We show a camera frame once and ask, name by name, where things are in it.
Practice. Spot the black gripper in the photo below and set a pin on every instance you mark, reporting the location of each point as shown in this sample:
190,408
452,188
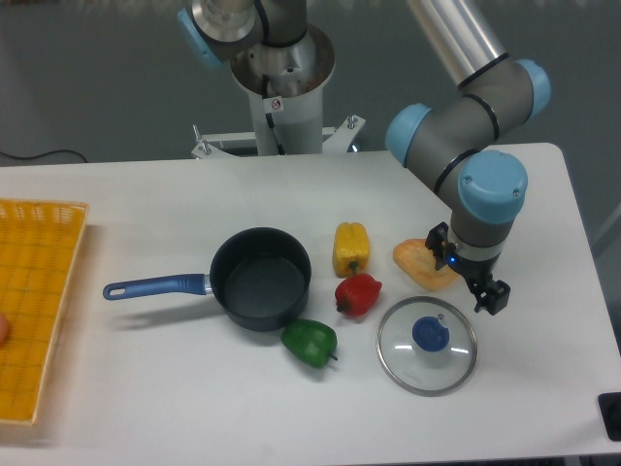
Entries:
474,264

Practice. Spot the triangular golden bread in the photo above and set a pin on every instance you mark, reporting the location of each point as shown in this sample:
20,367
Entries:
418,262

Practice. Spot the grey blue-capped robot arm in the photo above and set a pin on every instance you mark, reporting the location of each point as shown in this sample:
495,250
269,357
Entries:
449,151

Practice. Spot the glass lid with blue knob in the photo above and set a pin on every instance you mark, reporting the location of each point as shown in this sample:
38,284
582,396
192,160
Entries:
426,346

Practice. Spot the red bell pepper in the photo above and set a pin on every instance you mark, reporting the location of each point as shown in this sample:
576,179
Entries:
357,294

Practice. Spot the yellow bell pepper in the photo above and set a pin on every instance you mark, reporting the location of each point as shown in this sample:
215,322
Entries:
351,249

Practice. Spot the green bell pepper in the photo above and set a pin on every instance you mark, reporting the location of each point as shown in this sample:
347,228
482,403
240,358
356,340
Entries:
312,342

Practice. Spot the black device at table edge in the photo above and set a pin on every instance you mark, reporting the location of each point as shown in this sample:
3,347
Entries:
610,408

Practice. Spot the yellow woven basket tray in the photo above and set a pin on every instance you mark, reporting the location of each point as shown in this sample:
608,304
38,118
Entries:
40,242

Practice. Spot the orange object at left edge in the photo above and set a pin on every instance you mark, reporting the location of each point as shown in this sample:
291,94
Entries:
5,329

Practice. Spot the dark saucepan with blue handle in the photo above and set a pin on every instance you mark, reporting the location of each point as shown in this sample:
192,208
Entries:
261,277

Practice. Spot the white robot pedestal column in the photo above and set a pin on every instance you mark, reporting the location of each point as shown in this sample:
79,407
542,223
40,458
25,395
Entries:
284,87

